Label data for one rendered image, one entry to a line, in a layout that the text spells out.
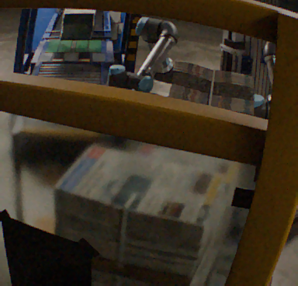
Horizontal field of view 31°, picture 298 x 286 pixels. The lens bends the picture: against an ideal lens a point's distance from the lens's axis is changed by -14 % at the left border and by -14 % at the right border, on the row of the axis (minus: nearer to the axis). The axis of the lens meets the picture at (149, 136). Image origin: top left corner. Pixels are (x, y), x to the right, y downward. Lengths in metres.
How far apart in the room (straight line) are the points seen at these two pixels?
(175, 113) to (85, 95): 0.14
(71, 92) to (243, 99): 1.70
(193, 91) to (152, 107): 1.70
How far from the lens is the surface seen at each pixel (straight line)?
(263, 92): 3.33
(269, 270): 0.96
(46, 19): 6.46
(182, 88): 2.58
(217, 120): 0.86
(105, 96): 0.89
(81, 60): 4.19
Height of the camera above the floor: 1.95
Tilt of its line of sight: 23 degrees down
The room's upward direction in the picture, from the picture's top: 7 degrees clockwise
